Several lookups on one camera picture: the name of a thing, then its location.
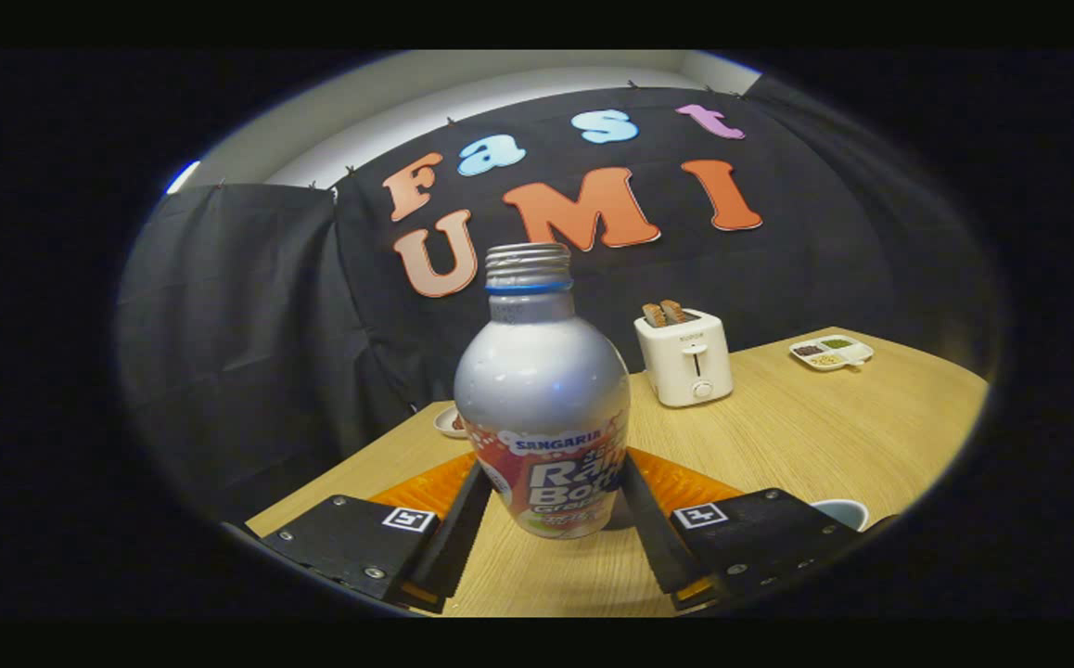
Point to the white divided dish with food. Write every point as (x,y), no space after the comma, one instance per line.
(831,353)

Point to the white plate with red food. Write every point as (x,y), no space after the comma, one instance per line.
(449,422)

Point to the brown toast slice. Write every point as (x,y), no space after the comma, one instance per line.
(674,311)
(654,314)

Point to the wooden table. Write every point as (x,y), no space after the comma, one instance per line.
(778,436)

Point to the silver juice bottle pink label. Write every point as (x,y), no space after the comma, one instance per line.
(542,380)

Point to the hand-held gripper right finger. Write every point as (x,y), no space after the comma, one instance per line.
(658,547)

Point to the white toaster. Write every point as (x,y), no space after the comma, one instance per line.
(685,366)

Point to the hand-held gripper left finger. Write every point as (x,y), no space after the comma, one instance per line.
(453,547)

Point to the black backdrop cloth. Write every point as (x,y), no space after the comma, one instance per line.
(268,306)

